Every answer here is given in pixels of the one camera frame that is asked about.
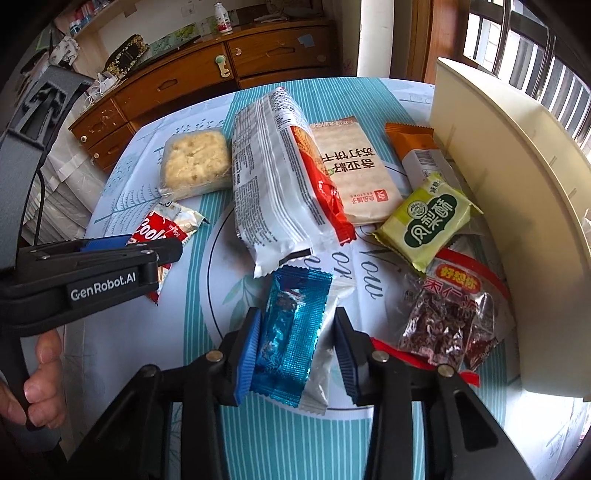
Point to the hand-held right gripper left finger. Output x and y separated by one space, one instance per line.
247 355

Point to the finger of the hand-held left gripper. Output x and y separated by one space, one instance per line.
108 242
166 253

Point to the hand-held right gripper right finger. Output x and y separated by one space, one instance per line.
346 355

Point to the red cookie packet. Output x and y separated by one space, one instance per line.
159 230

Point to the blue foil snack packet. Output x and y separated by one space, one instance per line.
291 332

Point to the square cracker clear packet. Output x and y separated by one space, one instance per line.
196 159

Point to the long white red packet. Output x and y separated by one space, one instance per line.
272 184

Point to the beige cracker packet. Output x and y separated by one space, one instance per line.
355 175

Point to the white plastic bin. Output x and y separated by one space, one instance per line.
517 230

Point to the orange snack bar packet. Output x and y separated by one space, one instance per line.
411 143

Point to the person's left hand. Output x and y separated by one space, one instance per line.
46 387

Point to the white lace furniture cover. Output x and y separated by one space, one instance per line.
69 194

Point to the blue printed tablecloth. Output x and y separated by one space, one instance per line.
286 443

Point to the red date snack packet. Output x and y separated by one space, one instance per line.
443 318

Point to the green pastry packet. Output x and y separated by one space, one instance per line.
429 221

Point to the wooden desk with drawers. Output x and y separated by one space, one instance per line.
175 78

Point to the black patterned case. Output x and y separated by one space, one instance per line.
124 55

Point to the floral cloth bag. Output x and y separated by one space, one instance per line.
64 50

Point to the mint drawer hook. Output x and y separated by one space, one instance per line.
223 64

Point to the green printed desk mat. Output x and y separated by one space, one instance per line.
175 37

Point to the white bottle red label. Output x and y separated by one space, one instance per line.
224 21

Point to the metal window grille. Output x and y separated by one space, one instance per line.
549 46

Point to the brown wooden window frame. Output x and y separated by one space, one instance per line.
429 37

